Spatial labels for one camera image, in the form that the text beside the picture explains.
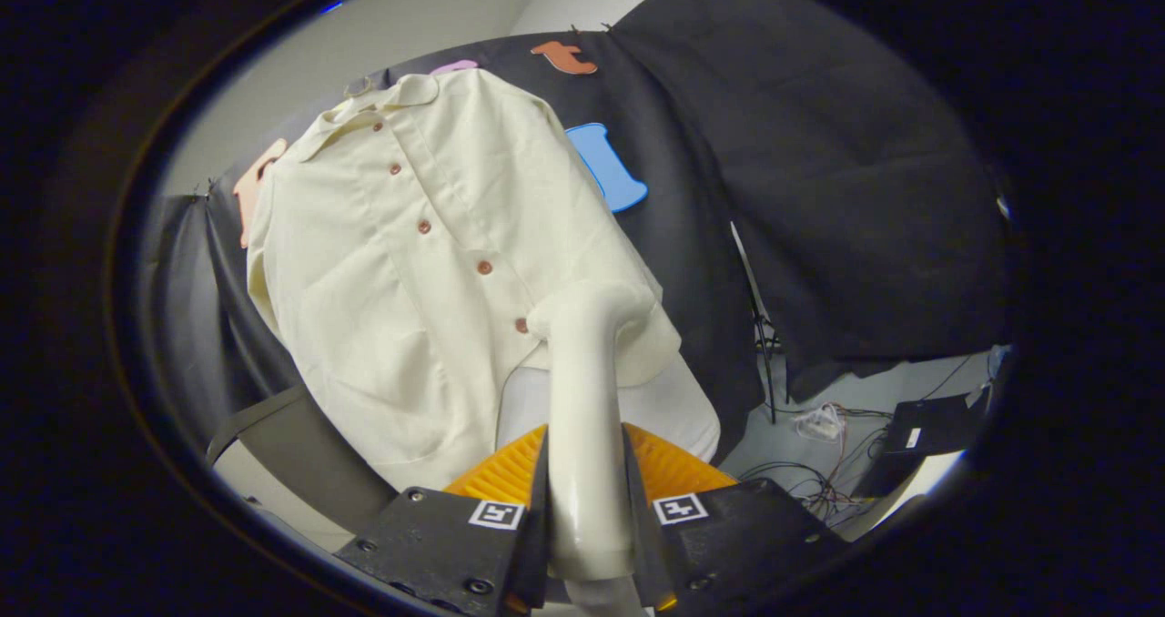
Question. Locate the small white adapter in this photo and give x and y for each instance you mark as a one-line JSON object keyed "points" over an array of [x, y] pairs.
{"points": [[819, 423]]}

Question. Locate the cream button-up shirt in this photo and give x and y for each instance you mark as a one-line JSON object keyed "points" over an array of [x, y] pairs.
{"points": [[410, 326]]}

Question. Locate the backdrop stand pole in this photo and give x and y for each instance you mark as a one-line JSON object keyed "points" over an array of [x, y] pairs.
{"points": [[748, 271]]}

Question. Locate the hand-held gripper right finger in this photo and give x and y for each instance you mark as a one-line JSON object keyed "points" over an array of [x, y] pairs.
{"points": [[642, 544]]}

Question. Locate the white cabinet with grey top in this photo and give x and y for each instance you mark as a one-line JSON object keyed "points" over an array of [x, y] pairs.
{"points": [[300, 453]]}

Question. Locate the white padded garment board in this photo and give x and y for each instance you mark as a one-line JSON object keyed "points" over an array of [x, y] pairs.
{"points": [[664, 408]]}

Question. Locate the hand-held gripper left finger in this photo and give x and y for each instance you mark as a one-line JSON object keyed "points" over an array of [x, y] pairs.
{"points": [[537, 553]]}

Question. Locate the black box on floor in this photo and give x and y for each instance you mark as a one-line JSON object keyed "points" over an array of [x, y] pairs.
{"points": [[928, 426]]}

